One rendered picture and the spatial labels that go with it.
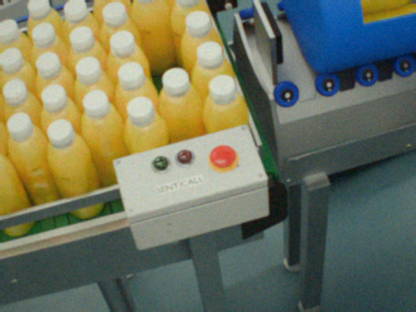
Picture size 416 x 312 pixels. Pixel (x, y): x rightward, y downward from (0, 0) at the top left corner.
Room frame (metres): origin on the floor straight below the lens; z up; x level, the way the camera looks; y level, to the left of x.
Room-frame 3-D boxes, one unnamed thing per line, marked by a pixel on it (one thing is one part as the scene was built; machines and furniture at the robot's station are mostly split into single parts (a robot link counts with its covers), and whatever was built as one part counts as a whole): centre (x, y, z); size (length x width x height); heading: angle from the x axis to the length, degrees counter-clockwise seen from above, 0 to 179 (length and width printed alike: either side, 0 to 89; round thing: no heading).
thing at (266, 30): (1.01, -0.13, 0.99); 0.10 x 0.02 x 0.12; 8
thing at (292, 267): (1.09, -0.19, 0.31); 0.06 x 0.06 x 0.63; 8
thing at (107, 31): (1.03, 0.12, 0.99); 0.07 x 0.07 x 0.19
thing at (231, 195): (0.69, 0.03, 1.05); 0.20 x 0.10 x 0.10; 98
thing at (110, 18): (1.03, 0.12, 1.09); 0.04 x 0.04 x 0.02
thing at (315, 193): (0.95, -0.21, 0.31); 0.06 x 0.06 x 0.63; 8
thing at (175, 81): (0.86, 0.03, 1.09); 0.04 x 0.04 x 0.02
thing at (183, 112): (0.86, 0.03, 0.99); 0.07 x 0.07 x 0.19
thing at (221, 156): (0.70, -0.02, 1.11); 0.04 x 0.04 x 0.01
